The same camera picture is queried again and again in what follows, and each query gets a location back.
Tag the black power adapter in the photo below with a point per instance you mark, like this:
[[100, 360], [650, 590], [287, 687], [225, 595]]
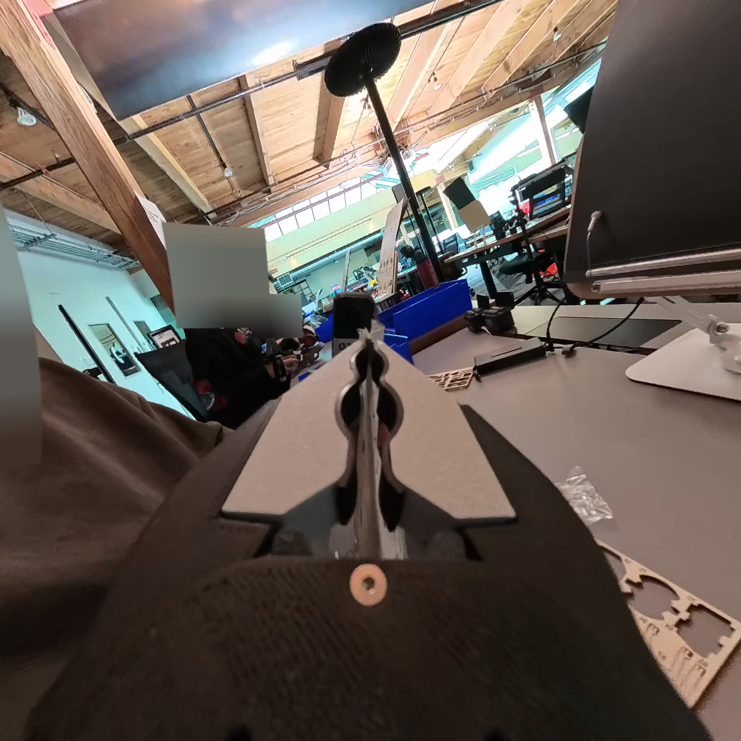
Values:
[[509, 356]]

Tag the long wooden desk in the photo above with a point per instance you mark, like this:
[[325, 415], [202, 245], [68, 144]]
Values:
[[509, 236]]

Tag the cardboard sign board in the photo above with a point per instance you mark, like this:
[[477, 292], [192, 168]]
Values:
[[392, 243]]

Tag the small crumpled plastic bag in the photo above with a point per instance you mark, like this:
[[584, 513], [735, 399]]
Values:
[[584, 498]]

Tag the black book stand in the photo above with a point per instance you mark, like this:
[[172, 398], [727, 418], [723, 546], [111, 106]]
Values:
[[666, 144]]

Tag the equipment rack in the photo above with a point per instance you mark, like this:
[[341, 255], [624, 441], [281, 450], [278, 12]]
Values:
[[544, 197]]

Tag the wooden puzzle sheet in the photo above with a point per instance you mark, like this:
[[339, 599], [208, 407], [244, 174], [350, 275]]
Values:
[[369, 498], [448, 382], [677, 666]]

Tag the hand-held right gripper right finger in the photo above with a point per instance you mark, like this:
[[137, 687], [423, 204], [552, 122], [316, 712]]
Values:
[[451, 469]]

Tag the grey desk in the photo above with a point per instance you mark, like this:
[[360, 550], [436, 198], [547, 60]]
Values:
[[579, 434]]

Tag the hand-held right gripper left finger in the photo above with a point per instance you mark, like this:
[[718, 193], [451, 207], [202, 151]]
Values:
[[289, 463]]

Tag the black floor pole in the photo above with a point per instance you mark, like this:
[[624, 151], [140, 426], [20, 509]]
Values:
[[362, 58]]

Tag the dark desk mat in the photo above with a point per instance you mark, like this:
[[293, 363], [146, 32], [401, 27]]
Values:
[[637, 333]]

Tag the small black device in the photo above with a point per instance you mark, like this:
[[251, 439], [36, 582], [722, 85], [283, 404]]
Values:
[[477, 321], [501, 317]]

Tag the black office chair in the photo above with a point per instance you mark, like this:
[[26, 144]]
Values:
[[524, 267]]

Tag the red bottle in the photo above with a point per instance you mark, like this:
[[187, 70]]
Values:
[[429, 272]]

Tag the person's brown shirt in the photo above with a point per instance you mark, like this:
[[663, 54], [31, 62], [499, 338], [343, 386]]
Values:
[[87, 492]]

